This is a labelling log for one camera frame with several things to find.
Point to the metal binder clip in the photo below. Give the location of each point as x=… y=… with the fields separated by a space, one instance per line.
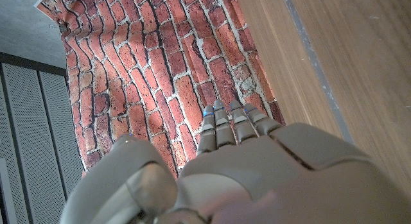
x=61 y=27

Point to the dark perforated panel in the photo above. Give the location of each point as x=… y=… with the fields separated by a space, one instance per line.
x=29 y=137

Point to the red brick printed backdrop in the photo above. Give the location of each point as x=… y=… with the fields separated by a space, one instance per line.
x=154 y=57

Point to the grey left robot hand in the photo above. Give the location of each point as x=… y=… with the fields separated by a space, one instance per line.
x=263 y=179

